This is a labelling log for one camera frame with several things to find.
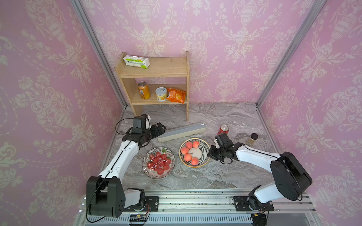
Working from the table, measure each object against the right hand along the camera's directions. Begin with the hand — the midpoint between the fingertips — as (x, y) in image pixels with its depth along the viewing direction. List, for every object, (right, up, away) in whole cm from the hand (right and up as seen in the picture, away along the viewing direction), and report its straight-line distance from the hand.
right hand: (207, 154), depth 89 cm
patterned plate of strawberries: (-30, -4, -4) cm, 31 cm away
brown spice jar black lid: (+29, +9, +1) cm, 30 cm away
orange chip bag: (-20, +38, +1) cm, 42 cm away
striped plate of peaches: (-9, 0, +3) cm, 9 cm away
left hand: (-28, +16, -4) cm, 33 cm away
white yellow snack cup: (-29, +39, +3) cm, 49 cm away
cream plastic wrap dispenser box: (-6, +15, +12) cm, 20 cm away
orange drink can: (-39, +41, -1) cm, 57 cm away
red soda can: (+11, +16, +4) cm, 20 cm away
